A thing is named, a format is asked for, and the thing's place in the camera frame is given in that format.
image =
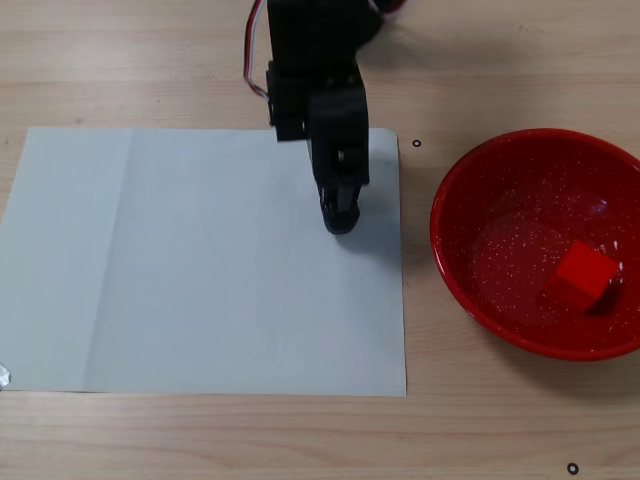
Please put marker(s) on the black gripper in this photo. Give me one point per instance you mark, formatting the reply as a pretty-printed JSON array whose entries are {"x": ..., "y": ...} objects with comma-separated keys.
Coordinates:
[{"x": 341, "y": 200}]

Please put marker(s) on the red cube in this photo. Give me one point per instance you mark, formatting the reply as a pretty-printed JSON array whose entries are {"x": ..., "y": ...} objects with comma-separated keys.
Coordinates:
[{"x": 582, "y": 275}]

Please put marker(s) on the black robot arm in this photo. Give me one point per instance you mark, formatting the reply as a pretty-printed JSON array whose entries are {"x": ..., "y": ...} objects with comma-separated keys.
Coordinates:
[{"x": 320, "y": 30}]

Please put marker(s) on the red speckled bowl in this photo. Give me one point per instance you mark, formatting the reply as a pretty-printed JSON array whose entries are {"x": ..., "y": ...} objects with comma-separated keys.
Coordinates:
[{"x": 500, "y": 240}]

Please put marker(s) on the white paper sheet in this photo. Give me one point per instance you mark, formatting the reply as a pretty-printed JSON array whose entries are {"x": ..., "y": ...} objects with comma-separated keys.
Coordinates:
[{"x": 200, "y": 260}]

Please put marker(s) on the grey tape piece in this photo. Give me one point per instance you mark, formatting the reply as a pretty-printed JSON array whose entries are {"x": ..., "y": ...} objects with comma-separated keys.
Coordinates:
[{"x": 4, "y": 376}]

